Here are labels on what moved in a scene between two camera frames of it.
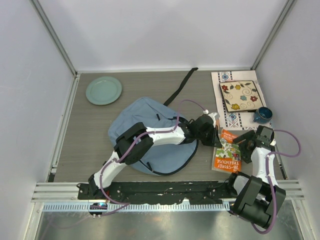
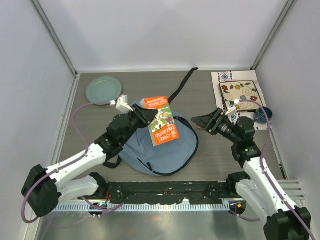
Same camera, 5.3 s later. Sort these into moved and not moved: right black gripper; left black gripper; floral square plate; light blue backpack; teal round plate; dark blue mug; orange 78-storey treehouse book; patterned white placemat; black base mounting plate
Moved: orange 78-storey treehouse book; right black gripper; left black gripper
Not moved: dark blue mug; black base mounting plate; patterned white placemat; floral square plate; light blue backpack; teal round plate
